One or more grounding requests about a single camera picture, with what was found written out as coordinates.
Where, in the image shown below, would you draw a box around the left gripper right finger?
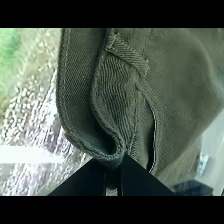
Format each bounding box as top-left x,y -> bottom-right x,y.
120,152 -> 176,197

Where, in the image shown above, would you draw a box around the dark olive pants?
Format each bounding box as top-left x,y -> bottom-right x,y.
54,28 -> 224,188

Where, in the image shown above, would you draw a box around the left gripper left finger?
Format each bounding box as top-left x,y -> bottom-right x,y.
48,158 -> 107,197

